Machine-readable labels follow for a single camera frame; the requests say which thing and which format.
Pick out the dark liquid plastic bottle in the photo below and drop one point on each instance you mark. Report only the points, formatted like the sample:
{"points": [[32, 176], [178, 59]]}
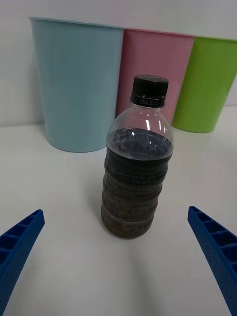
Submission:
{"points": [[133, 187]]}

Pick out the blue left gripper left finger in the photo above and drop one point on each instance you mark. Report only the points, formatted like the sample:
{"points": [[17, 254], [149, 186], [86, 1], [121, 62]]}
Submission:
{"points": [[17, 244]]}

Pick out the pink plastic bin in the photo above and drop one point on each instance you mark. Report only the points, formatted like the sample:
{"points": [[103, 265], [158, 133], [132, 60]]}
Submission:
{"points": [[153, 56]]}

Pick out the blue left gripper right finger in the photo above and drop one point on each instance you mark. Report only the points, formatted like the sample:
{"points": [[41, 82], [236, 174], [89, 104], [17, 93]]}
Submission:
{"points": [[217, 247]]}

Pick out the green plastic bin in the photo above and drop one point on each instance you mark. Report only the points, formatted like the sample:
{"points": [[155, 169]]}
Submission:
{"points": [[207, 86]]}

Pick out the pale blue plastic bin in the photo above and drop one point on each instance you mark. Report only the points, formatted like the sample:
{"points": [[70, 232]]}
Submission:
{"points": [[79, 86]]}

